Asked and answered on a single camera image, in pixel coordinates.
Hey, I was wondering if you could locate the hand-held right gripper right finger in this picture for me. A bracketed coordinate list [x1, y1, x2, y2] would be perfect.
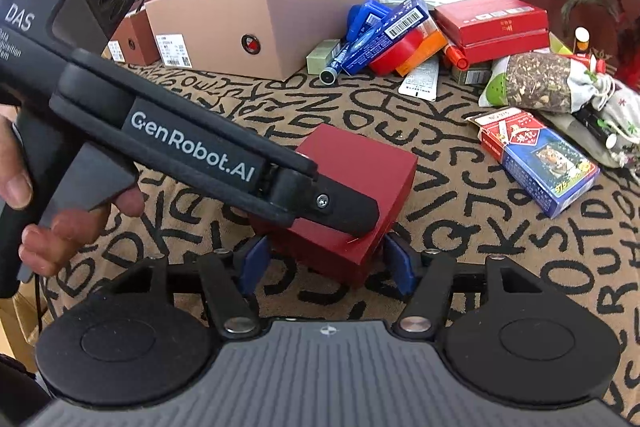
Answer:
[382, 232, 546, 340]

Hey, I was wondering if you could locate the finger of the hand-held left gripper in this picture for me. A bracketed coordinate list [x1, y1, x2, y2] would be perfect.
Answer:
[271, 169, 379, 239]

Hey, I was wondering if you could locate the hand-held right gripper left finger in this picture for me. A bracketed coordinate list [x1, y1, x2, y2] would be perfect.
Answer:
[107, 234, 273, 341]

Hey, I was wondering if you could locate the dark red box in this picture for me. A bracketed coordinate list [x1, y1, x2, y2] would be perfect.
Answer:
[235, 123, 419, 288]

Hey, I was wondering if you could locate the white paper leaflet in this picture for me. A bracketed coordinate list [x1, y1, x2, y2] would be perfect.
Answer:
[398, 56, 441, 102]

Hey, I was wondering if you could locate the red tape roll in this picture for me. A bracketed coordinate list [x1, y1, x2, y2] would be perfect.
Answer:
[370, 27, 426, 76]

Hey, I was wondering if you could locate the large cardboard box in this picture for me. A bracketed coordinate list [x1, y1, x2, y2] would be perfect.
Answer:
[144, 0, 380, 82]

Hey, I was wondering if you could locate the blue playing card box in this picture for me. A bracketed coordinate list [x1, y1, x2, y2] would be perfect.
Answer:
[466, 107, 601, 219]

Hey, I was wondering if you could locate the blue barcode box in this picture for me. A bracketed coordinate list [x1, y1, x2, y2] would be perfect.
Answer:
[341, 0, 431, 76]

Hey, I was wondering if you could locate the floral cloth pouch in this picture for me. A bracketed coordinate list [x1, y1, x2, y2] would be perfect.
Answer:
[570, 57, 640, 168]

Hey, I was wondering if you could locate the blue plastic container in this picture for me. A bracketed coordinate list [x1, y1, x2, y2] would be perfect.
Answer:
[346, 0, 391, 42]

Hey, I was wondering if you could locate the person's left hand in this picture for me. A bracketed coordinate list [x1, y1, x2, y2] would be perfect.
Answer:
[0, 104, 146, 278]

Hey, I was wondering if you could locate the small brown cardboard box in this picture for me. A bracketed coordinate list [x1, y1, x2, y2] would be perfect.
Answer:
[107, 9, 162, 66]

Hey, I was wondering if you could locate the blue marker pen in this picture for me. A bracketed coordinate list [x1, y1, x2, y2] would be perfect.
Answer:
[320, 42, 359, 86]

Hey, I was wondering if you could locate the small green box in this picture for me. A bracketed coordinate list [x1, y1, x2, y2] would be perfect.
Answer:
[306, 39, 346, 76]

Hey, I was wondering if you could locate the orange box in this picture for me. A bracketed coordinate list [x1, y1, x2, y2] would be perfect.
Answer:
[395, 19, 449, 77]

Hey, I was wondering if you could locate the olive box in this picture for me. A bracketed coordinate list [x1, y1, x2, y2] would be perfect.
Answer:
[450, 62, 494, 86]

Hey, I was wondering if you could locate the red marker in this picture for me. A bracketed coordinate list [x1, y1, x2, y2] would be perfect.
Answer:
[442, 42, 471, 72]

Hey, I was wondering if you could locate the seed packet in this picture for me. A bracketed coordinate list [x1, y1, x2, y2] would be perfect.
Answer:
[477, 52, 597, 114]

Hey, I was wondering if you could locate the red flat box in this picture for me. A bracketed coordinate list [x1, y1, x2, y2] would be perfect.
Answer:
[432, 0, 551, 66]

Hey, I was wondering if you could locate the black marker pen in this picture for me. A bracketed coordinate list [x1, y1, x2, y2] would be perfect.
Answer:
[575, 107, 622, 152]

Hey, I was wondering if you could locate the yellow-green packet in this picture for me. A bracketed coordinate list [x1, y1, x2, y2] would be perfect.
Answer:
[549, 32, 574, 56]

